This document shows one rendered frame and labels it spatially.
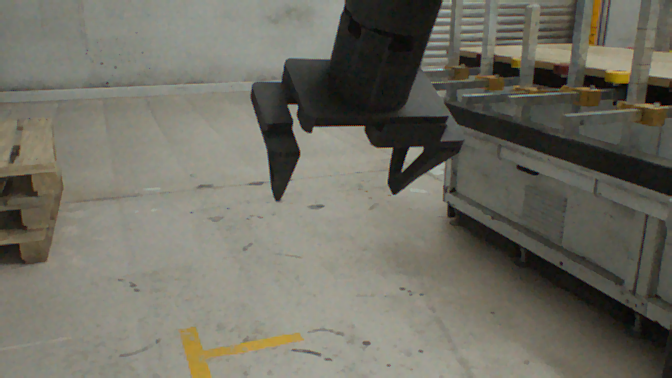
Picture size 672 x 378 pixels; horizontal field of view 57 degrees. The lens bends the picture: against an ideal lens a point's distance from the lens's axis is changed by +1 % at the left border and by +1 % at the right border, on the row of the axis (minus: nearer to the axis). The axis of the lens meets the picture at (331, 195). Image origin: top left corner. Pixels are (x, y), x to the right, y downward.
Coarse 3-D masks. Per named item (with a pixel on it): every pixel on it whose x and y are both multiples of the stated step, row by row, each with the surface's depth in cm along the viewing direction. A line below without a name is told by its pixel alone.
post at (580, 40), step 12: (588, 0) 193; (576, 12) 196; (588, 12) 194; (576, 24) 197; (588, 24) 195; (576, 36) 197; (588, 36) 197; (576, 48) 198; (576, 60) 198; (576, 72) 199; (576, 84) 200; (576, 108) 203
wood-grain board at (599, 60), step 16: (448, 48) 305; (464, 48) 302; (480, 48) 302; (496, 48) 301; (512, 48) 301; (544, 48) 300; (560, 48) 299; (592, 48) 298; (608, 48) 298; (544, 64) 241; (592, 64) 228; (608, 64) 228; (624, 64) 228; (656, 64) 227; (656, 80) 194
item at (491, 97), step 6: (552, 90) 225; (558, 90) 225; (462, 96) 214; (468, 96) 212; (474, 96) 213; (480, 96) 214; (486, 96) 215; (492, 96) 216; (498, 96) 216; (504, 96) 217; (462, 102) 215; (468, 102) 213; (474, 102) 214; (480, 102) 215; (486, 102) 215; (492, 102) 216; (498, 102) 217
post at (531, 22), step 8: (528, 8) 217; (536, 8) 216; (528, 16) 218; (536, 16) 217; (528, 24) 218; (536, 24) 218; (528, 32) 218; (536, 32) 219; (528, 40) 219; (536, 40) 220; (528, 48) 220; (528, 56) 220; (520, 64) 224; (528, 64) 221; (520, 72) 225; (528, 72) 222; (520, 80) 225; (528, 80) 223; (520, 112) 227; (528, 112) 227
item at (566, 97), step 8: (512, 96) 190; (520, 96) 190; (528, 96) 191; (536, 96) 192; (544, 96) 193; (552, 96) 194; (560, 96) 195; (568, 96) 196; (576, 96) 197; (600, 96) 200; (608, 96) 202; (616, 96) 202; (512, 104) 189; (520, 104) 190; (528, 104) 191; (536, 104) 193
